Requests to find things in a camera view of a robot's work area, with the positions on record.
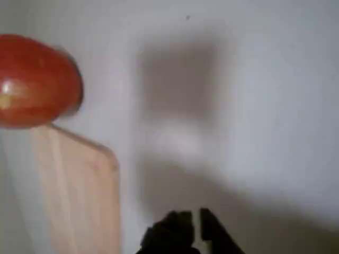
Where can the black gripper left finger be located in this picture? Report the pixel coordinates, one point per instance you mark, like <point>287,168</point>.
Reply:
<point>169,232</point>

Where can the light wooden cutting board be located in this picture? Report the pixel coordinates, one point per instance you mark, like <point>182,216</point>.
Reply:
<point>82,195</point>

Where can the red apple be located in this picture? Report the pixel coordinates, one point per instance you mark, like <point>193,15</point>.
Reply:
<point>34,84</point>

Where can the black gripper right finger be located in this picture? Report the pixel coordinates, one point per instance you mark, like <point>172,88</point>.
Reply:
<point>215,235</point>

